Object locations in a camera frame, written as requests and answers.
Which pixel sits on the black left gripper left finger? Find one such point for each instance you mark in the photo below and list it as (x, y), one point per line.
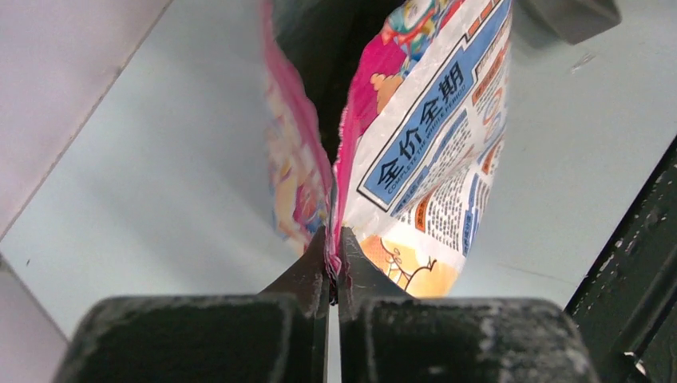
(277, 335)

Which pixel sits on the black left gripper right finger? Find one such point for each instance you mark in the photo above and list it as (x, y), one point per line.
(386, 335)

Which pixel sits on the pet food bag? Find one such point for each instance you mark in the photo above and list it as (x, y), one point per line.
(420, 138)

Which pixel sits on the metal food scoop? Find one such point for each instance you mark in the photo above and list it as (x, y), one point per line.
(574, 21)

